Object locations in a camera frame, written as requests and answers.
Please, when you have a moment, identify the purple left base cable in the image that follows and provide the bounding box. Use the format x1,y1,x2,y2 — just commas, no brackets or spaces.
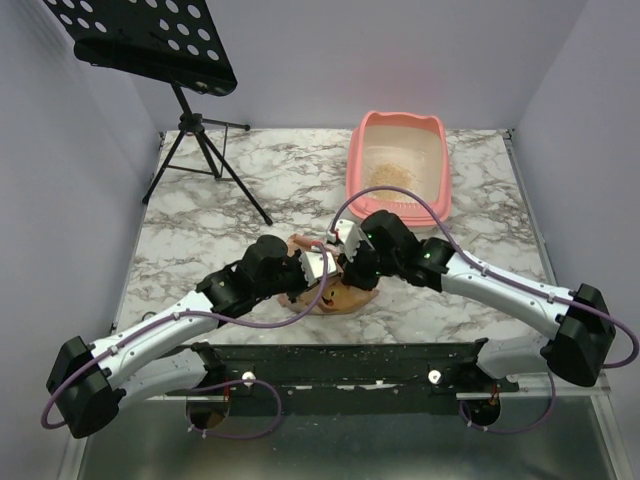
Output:
187,378,284,441

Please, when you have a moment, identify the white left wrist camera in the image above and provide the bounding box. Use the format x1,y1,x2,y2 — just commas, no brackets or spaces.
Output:
299,251,339,287

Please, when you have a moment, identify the black perforated music stand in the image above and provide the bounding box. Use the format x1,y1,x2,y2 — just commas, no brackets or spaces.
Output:
46,0,273,225

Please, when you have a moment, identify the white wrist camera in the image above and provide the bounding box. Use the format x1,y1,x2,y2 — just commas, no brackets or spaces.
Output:
325,219,373,262
299,251,339,287

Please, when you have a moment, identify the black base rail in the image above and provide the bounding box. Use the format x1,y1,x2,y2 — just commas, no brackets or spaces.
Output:
200,341,518,416

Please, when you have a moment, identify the beige cat litter bag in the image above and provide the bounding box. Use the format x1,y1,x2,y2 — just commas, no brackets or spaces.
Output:
277,233,377,316

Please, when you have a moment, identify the pink plastic litter box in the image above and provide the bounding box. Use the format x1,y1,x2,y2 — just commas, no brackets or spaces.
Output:
346,111,452,221

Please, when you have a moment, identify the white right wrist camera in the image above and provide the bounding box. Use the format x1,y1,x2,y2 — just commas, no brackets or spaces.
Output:
325,219,373,262

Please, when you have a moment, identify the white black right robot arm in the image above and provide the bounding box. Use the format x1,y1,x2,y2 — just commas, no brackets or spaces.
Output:
327,210,615,392

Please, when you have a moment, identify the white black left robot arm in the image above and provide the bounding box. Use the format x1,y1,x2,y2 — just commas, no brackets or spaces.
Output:
40,235,335,439

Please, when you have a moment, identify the tan cat litter pile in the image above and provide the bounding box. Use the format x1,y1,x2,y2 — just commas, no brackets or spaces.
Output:
367,163,415,189

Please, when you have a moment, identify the small white plastic bracket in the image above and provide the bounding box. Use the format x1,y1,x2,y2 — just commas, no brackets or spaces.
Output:
460,231,481,250

